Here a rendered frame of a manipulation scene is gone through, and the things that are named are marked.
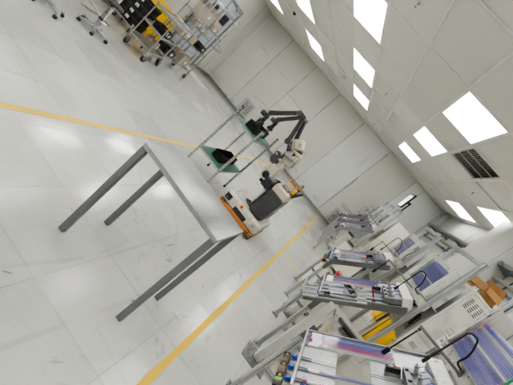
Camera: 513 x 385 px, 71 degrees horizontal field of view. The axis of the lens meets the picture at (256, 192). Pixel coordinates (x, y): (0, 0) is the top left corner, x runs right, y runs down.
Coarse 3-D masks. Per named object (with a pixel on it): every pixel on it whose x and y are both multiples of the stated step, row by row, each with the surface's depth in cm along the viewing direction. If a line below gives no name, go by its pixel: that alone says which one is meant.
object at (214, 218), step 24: (144, 144) 205; (120, 168) 210; (168, 168) 205; (192, 168) 239; (96, 192) 214; (144, 192) 256; (192, 192) 210; (72, 216) 219; (216, 216) 215; (216, 240) 193; (168, 288) 248; (120, 312) 210
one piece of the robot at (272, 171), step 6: (282, 156) 478; (300, 156) 474; (282, 162) 478; (288, 162) 476; (294, 162) 472; (264, 168) 481; (270, 168) 479; (276, 168) 477; (282, 168) 482; (264, 174) 481; (270, 174) 479; (276, 174) 494
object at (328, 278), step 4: (328, 276) 366; (332, 276) 367; (324, 280) 350; (328, 280) 349; (332, 280) 350; (336, 280) 351; (340, 280) 352; (344, 280) 354; (348, 280) 355; (352, 280) 356; (356, 280) 357; (360, 280) 358; (364, 280) 359; (348, 284) 344; (352, 284) 343; (356, 284) 344; (360, 284) 345; (364, 284) 346; (368, 284) 347; (372, 284) 348; (376, 284) 349
